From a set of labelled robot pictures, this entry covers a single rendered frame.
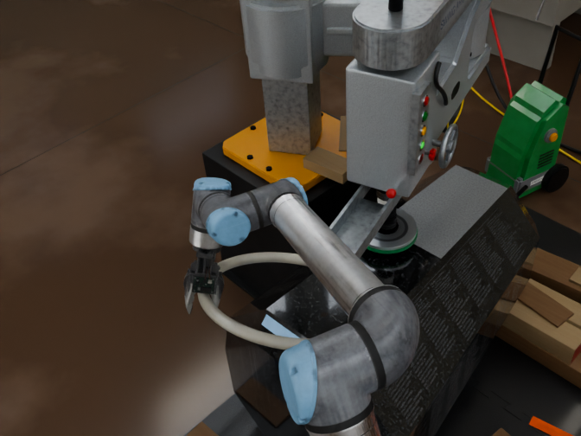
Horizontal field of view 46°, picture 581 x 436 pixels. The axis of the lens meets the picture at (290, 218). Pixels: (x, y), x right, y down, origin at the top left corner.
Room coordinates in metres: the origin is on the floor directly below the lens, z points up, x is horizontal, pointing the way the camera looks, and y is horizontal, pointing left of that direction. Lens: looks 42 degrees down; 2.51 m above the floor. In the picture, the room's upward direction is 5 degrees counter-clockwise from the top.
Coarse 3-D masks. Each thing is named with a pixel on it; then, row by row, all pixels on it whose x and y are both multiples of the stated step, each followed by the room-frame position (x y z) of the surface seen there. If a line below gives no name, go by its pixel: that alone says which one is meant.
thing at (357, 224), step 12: (360, 192) 1.68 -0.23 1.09; (348, 204) 1.61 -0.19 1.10; (360, 204) 1.66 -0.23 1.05; (372, 204) 1.66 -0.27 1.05; (348, 216) 1.60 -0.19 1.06; (360, 216) 1.60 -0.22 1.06; (372, 216) 1.60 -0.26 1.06; (384, 216) 1.57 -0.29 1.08; (336, 228) 1.53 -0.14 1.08; (348, 228) 1.55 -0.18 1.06; (360, 228) 1.54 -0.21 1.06; (372, 228) 1.49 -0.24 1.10; (348, 240) 1.49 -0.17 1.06; (360, 240) 1.44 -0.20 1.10; (360, 252) 1.42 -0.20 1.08
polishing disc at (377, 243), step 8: (400, 216) 1.80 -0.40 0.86; (408, 216) 1.79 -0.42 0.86; (400, 224) 1.76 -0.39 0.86; (408, 224) 1.75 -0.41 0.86; (416, 224) 1.75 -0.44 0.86; (400, 232) 1.72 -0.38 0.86; (408, 232) 1.71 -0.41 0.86; (416, 232) 1.71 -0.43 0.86; (376, 240) 1.68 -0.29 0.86; (384, 240) 1.68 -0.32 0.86; (392, 240) 1.68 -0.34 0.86; (400, 240) 1.67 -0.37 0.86; (408, 240) 1.67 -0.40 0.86; (376, 248) 1.66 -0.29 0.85; (384, 248) 1.65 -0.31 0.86; (392, 248) 1.64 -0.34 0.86
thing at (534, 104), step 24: (552, 48) 3.09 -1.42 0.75; (576, 72) 2.91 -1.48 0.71; (528, 96) 2.97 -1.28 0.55; (552, 96) 2.92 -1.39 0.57; (504, 120) 2.98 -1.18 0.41; (528, 120) 2.86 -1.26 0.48; (552, 120) 2.83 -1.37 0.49; (504, 144) 2.92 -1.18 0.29; (528, 144) 2.81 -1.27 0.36; (552, 144) 2.85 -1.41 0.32; (504, 168) 2.87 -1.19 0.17; (528, 168) 2.78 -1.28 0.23; (552, 168) 2.84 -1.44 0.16; (528, 192) 2.80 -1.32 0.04
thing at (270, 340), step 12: (228, 264) 1.34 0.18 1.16; (240, 264) 1.36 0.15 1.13; (300, 264) 1.39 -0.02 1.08; (204, 300) 1.13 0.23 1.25; (216, 312) 1.08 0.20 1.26; (228, 324) 1.03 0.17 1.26; (240, 324) 1.03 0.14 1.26; (240, 336) 1.01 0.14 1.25; (252, 336) 0.99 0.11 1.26; (264, 336) 0.99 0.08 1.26; (276, 336) 0.99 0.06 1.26; (276, 348) 0.97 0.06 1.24; (288, 348) 0.97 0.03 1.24
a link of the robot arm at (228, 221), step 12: (216, 192) 1.24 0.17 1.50; (204, 204) 1.20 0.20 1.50; (216, 204) 1.17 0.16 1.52; (228, 204) 1.16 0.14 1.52; (240, 204) 1.16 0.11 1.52; (252, 204) 1.16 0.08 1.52; (204, 216) 1.17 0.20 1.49; (216, 216) 1.13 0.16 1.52; (228, 216) 1.12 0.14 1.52; (240, 216) 1.13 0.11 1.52; (252, 216) 1.14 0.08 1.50; (216, 228) 1.11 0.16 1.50; (228, 228) 1.11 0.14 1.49; (240, 228) 1.12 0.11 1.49; (252, 228) 1.14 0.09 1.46; (216, 240) 1.10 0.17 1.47; (228, 240) 1.11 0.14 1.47; (240, 240) 1.11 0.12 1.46
